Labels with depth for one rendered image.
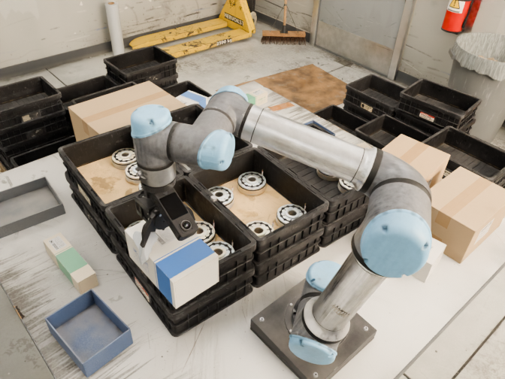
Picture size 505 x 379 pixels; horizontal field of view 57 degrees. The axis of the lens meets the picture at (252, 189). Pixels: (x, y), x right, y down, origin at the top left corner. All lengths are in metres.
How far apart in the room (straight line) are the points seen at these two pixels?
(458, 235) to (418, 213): 0.87
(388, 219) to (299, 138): 0.24
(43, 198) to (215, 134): 1.22
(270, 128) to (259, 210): 0.71
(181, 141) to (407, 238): 0.43
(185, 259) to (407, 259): 0.47
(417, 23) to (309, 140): 3.55
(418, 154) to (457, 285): 0.55
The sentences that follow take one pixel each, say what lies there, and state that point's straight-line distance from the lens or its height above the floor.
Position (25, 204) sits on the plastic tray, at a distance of 1.96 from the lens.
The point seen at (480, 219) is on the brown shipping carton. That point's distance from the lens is 1.74.
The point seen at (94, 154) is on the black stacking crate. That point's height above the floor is 0.86.
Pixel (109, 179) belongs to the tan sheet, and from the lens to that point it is 1.77.
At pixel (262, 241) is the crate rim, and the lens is 1.35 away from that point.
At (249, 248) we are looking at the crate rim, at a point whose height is 0.93.
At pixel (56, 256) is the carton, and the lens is 1.63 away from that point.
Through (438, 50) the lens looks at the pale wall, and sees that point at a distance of 4.36.
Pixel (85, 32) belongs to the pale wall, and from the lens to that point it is 4.82.
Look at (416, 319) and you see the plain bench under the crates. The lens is 1.56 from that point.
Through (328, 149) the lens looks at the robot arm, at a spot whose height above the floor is 1.39.
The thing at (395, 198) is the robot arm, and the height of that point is 1.37.
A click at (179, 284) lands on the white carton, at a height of 1.12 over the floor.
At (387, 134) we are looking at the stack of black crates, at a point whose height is 0.38.
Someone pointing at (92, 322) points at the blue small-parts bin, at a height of 0.70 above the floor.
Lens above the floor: 1.90
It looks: 39 degrees down
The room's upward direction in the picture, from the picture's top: 3 degrees clockwise
